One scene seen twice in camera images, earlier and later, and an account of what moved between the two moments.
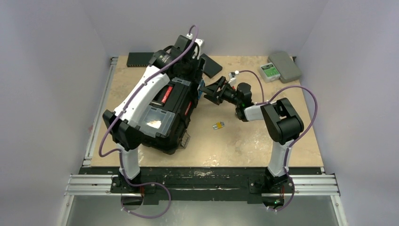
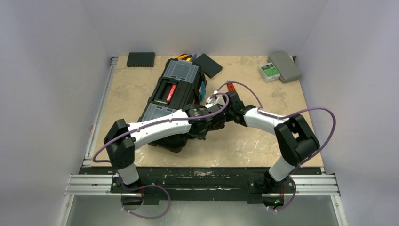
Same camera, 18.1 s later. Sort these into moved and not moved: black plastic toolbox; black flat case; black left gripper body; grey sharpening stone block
Moved: black left gripper body
Not moved: grey sharpening stone block; black plastic toolbox; black flat case
